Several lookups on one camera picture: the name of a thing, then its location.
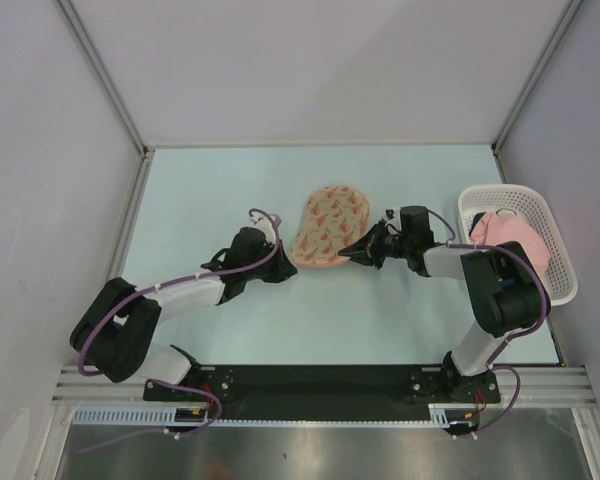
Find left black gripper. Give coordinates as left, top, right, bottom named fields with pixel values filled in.
left=243, top=239, right=296, bottom=283

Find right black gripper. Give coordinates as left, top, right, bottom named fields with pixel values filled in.
left=339, top=220, right=412, bottom=269

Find pink patterned laundry bag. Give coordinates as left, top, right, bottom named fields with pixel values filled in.
left=291, top=185, right=371, bottom=268

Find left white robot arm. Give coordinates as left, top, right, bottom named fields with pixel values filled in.
left=69, top=217, right=297, bottom=400

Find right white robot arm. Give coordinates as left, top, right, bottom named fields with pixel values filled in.
left=338, top=206, right=550, bottom=401

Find dark blue garment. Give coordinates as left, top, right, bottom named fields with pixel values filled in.
left=469, top=212, right=485, bottom=234

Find pink garment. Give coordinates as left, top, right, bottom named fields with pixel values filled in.
left=469, top=212, right=551, bottom=276

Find white plastic basket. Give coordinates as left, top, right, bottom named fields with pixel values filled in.
left=458, top=184, right=578, bottom=306

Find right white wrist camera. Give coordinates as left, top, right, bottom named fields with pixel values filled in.
left=382, top=207, right=402, bottom=231

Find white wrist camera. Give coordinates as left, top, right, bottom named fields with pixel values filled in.
left=382, top=207, right=402, bottom=231
left=250, top=212, right=281, bottom=244

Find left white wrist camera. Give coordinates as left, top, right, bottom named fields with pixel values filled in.
left=250, top=212, right=281, bottom=244

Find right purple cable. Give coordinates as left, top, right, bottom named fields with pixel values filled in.
left=427, top=208, right=552, bottom=444

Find purple cable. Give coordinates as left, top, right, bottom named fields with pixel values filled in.
left=427, top=208, right=552, bottom=444
left=74, top=208, right=284, bottom=454

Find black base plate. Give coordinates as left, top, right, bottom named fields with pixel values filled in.
left=143, top=355, right=501, bottom=422

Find left aluminium corner post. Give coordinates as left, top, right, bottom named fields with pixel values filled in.
left=54, top=0, right=149, bottom=156

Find aluminium corner post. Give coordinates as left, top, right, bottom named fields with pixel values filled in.
left=491, top=0, right=585, bottom=157
left=54, top=0, right=149, bottom=156

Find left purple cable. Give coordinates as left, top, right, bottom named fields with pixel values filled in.
left=74, top=208, right=284, bottom=454

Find white slotted cable duct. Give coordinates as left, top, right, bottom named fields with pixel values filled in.
left=73, top=405, right=216, bottom=426

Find right aluminium corner post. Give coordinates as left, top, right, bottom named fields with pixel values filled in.
left=491, top=0, right=585, bottom=157

